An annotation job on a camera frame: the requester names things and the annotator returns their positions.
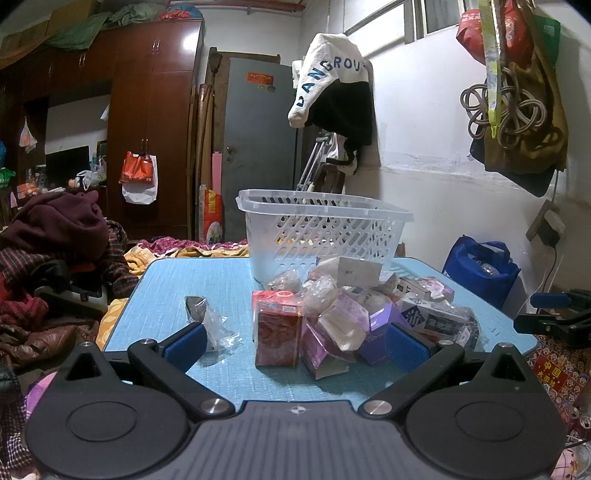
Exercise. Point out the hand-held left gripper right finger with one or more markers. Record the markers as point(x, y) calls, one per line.
point(406, 346)

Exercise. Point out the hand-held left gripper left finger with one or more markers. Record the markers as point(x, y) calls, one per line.
point(184, 345)

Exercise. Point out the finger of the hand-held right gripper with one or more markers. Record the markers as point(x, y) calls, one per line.
point(554, 328)
point(551, 300)

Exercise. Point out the white plastic basket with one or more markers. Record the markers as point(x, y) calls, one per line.
point(277, 258)

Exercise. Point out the purple box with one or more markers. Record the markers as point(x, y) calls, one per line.
point(376, 337)
point(318, 351)

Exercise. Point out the black and white box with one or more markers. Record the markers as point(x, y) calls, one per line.
point(431, 318)

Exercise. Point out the clear bag with dark item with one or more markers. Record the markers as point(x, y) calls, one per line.
point(217, 323)

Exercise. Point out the red patterned blanket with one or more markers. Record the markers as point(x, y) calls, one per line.
point(577, 369)

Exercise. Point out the clear bag with white item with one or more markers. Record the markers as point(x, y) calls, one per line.
point(374, 302)

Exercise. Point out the pink box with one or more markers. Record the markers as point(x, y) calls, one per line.
point(429, 287)

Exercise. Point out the clear plastic packet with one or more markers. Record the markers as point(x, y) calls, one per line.
point(344, 323)

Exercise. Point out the blue tote bag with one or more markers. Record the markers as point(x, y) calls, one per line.
point(480, 272)

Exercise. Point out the white carton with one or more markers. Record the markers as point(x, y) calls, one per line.
point(360, 272)

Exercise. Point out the red box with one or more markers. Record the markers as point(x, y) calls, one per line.
point(277, 332)

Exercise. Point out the yellow floral blanket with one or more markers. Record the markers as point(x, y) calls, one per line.
point(184, 251)

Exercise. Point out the clear plastic bag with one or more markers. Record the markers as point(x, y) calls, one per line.
point(321, 295)

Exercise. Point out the pile of dark clothes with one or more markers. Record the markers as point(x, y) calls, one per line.
point(115, 258)

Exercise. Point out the clear bag with brown item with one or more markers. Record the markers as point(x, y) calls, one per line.
point(284, 280)

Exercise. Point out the dark navy hanging bag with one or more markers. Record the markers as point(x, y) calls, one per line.
point(531, 180)

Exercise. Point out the orange and yellow sack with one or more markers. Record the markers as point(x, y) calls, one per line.
point(211, 214)

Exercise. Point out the brown leather jacket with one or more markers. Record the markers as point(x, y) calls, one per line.
point(41, 341)

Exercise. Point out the pink board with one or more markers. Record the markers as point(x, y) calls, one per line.
point(216, 173)

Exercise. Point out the brown hanging bag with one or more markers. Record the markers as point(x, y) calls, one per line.
point(549, 124)

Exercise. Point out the orange and white plastic bag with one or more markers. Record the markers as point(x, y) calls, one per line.
point(138, 175)

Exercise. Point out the maroon garment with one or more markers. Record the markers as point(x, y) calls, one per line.
point(55, 221)

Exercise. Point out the metal folding rack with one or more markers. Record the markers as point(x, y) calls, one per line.
point(314, 159)

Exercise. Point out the television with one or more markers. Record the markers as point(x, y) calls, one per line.
point(67, 165)

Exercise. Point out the grey door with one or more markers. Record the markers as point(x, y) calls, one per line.
point(258, 138)

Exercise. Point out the brown wooden wardrobe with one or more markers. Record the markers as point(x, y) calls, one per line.
point(157, 115)

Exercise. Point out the black garment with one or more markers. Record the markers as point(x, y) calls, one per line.
point(346, 110)

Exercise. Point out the small white plastic bag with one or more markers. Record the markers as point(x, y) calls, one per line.
point(27, 137)

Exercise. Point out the red hanging bag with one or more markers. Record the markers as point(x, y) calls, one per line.
point(512, 32)

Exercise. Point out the white hoodie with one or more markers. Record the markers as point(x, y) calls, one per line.
point(323, 64)

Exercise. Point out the window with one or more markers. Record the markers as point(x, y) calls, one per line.
point(443, 16)

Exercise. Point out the green cloth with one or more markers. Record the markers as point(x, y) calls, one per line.
point(78, 34)

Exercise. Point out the red pipe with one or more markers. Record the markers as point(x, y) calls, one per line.
point(277, 5)

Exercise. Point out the wall socket with charger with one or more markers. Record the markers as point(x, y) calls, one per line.
point(547, 224)

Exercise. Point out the metal clothes rail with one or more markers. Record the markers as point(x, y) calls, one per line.
point(378, 16)

